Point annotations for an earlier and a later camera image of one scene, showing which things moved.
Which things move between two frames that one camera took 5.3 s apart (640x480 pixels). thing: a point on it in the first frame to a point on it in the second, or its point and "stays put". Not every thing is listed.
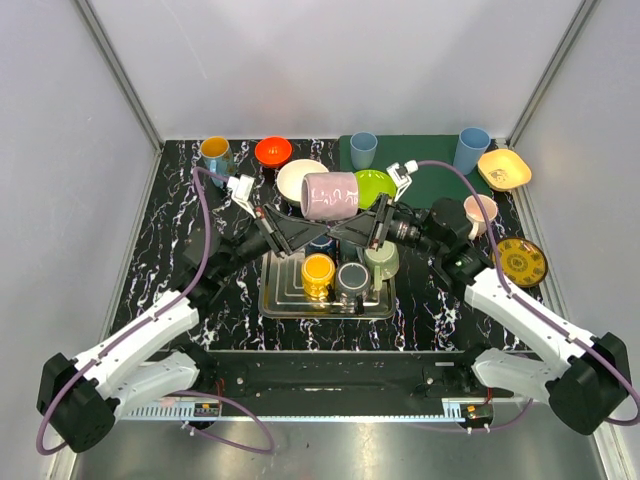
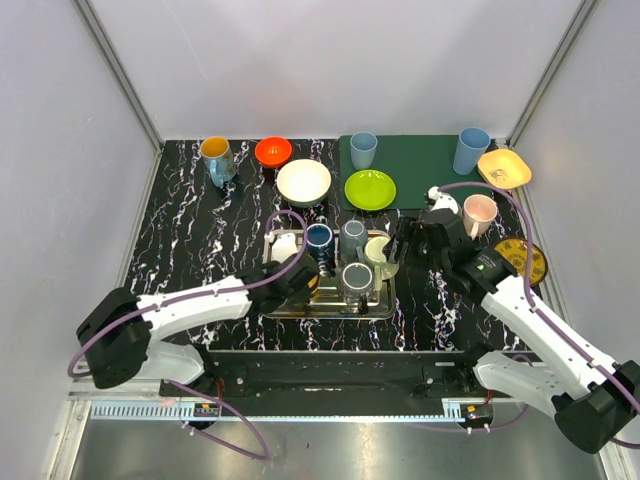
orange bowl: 273,151 stays put
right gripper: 366,229 to 409,229
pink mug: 476,215 stays put
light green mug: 382,264 stays put
